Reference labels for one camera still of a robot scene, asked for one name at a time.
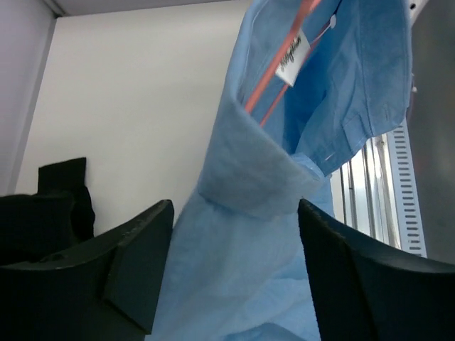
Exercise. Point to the black button shirt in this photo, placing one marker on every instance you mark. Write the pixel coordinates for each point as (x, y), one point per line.
(57, 217)

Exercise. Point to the aluminium mounting rail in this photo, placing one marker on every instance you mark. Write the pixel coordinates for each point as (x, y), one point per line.
(363, 193)

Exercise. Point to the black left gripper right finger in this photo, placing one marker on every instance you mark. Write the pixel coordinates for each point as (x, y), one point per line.
(364, 289)

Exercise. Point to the pink wire hanger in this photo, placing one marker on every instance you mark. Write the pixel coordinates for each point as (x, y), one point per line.
(281, 71)

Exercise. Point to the light blue shirt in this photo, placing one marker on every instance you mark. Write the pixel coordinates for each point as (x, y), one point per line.
(236, 267)

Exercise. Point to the slotted grey cable duct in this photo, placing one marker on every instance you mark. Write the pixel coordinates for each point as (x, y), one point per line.
(405, 191)

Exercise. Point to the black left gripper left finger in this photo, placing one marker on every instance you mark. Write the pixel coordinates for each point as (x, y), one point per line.
(106, 288)

